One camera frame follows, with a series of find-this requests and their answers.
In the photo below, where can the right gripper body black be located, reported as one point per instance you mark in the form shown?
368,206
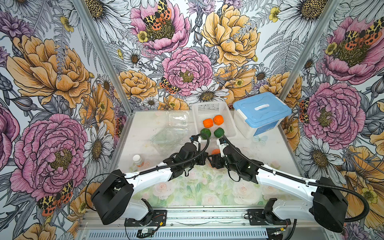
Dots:
217,160

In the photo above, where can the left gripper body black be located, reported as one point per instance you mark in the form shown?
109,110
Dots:
199,161

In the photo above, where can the clear clamshell with green fruit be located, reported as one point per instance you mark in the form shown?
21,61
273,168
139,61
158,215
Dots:
169,140

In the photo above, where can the green fruit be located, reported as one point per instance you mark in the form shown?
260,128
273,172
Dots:
219,132
205,133

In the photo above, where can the clear clamshell container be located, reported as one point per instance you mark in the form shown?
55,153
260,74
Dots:
210,155
178,123

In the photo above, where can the white perforated plastic basket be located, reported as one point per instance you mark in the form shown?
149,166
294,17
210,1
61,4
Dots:
209,110

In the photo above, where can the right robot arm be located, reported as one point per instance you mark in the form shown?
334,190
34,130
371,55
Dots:
316,201

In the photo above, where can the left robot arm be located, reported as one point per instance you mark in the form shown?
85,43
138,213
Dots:
113,199

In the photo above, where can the blue lid storage box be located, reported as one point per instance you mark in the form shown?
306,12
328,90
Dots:
260,113

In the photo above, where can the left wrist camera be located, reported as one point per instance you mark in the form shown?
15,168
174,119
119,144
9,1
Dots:
196,140

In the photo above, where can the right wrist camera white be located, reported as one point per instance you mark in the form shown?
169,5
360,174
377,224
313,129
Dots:
222,144

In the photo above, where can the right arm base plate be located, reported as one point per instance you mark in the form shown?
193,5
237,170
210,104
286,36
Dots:
255,217

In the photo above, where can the aluminium front rail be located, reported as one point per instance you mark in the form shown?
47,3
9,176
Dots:
203,224

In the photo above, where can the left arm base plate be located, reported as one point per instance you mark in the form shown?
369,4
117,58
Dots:
156,218

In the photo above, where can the right aluminium corner post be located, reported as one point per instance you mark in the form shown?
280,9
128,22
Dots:
322,24

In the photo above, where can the aluminium corner post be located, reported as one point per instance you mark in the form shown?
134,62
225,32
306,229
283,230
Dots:
322,24
91,28

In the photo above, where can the left aluminium corner post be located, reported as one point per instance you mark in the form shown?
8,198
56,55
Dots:
91,28

